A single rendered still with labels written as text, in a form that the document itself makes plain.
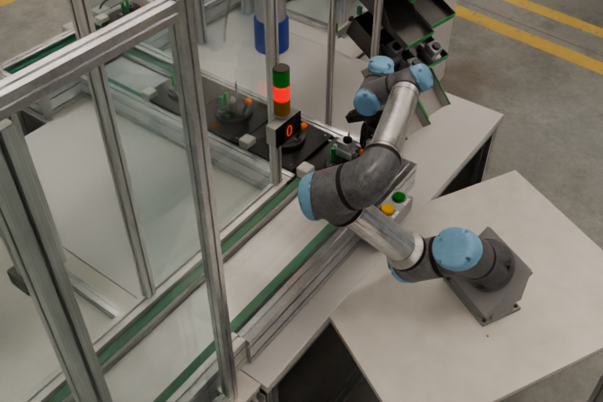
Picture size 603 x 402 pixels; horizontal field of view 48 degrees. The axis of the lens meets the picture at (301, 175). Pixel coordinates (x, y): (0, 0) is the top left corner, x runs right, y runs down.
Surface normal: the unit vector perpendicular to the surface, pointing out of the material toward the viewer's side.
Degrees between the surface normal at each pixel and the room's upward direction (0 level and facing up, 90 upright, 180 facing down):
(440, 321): 0
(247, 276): 0
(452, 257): 39
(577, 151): 0
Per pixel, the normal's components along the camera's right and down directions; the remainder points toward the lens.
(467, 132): 0.00, -0.75
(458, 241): -0.53, -0.35
